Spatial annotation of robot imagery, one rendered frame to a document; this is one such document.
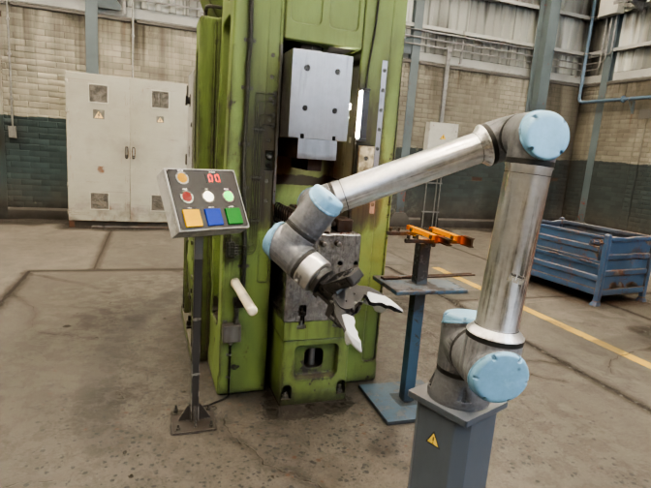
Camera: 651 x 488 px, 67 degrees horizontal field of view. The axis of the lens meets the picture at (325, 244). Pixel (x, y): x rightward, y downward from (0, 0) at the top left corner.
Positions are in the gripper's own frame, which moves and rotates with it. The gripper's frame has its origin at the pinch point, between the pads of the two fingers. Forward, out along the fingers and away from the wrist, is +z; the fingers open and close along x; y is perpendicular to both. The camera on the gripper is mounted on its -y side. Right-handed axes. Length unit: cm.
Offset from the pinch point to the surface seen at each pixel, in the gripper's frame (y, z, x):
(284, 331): 126, -53, -36
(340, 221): 91, -68, -85
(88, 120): 381, -536, -164
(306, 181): 111, -110, -107
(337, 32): 32, -125, -129
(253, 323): 139, -71, -33
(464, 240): 78, -16, -114
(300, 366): 146, -39, -37
